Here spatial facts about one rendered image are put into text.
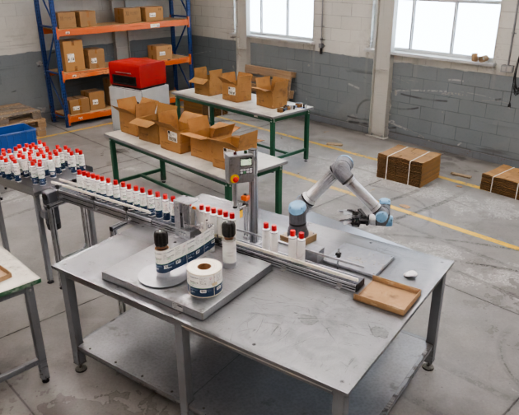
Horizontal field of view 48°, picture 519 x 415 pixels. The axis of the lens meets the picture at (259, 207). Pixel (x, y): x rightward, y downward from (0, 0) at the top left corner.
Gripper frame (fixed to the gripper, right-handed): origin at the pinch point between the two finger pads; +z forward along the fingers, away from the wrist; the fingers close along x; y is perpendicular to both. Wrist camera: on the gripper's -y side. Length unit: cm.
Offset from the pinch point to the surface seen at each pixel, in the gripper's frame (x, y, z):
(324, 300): 4, 87, -6
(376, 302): 2, 85, -34
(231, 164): -52, 31, 63
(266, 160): 39, -155, 102
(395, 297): 7, 73, -44
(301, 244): -12, 55, 14
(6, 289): -7, 124, 181
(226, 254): -12, 74, 56
